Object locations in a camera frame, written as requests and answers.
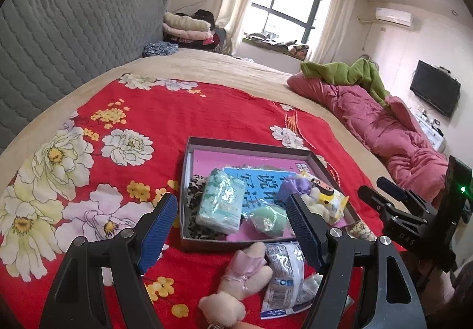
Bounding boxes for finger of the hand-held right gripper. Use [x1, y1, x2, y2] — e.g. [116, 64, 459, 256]
[358, 186, 398, 219]
[377, 177, 418, 206]

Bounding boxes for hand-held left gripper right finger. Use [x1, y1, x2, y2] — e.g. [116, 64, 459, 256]
[286, 193, 427, 329]

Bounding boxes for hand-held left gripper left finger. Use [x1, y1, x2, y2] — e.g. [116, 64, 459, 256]
[39, 192, 179, 329]

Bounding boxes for green soft item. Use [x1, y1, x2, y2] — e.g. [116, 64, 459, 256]
[242, 203, 292, 237]

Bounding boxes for yellow white cartoon tissue packet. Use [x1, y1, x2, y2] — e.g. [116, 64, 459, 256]
[297, 172, 350, 226]

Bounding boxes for white blue wipes packet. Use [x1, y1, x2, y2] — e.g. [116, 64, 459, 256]
[260, 240, 326, 320]

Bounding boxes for dark cardboard box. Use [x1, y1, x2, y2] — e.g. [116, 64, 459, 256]
[178, 136, 361, 253]

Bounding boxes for purple dress teddy bear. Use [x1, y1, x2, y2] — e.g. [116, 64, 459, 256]
[275, 176, 333, 222]

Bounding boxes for leopard print scrunchie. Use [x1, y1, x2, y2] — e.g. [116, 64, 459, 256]
[186, 174, 222, 241]

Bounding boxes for green print tissue pack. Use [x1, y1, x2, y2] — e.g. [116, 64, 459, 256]
[195, 168, 247, 235]

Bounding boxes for pink dress teddy bear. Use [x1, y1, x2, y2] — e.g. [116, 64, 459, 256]
[198, 240, 274, 328]

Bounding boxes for person's right forearm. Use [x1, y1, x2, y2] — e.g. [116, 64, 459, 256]
[414, 259, 473, 329]

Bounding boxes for white television cabinet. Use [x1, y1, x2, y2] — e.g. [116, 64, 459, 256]
[414, 109, 448, 152]

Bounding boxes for pink quilt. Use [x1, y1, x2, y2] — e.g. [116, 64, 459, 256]
[287, 72, 449, 204]

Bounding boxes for pink and blue book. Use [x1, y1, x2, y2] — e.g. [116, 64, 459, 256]
[190, 150, 351, 241]

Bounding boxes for black flat television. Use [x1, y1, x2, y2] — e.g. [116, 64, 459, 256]
[409, 59, 462, 118]

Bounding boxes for green blanket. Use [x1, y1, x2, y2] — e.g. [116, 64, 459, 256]
[300, 58, 391, 110]

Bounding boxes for red floral blanket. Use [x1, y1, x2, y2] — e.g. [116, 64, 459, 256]
[0, 72, 407, 329]

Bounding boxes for white air conditioner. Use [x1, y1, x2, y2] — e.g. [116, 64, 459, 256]
[374, 7, 414, 29]

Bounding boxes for cream curtain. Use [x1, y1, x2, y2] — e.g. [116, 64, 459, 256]
[310, 0, 359, 64]
[209, 0, 274, 56]

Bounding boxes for beige bed sheet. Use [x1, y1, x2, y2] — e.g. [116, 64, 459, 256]
[0, 46, 392, 182]

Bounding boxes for clutter on window sill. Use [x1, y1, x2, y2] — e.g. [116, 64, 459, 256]
[244, 32, 309, 60]

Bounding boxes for blue floral cloth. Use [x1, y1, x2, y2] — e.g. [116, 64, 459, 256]
[142, 41, 182, 58]

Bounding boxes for stack of folded clothes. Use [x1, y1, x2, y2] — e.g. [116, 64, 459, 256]
[163, 12, 218, 47]

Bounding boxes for window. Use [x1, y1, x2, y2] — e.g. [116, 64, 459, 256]
[242, 0, 331, 53]

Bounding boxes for grey quilted headboard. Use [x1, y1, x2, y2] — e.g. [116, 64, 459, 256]
[0, 0, 171, 154]

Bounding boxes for black clothes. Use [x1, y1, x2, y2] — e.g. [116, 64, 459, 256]
[174, 9, 213, 25]

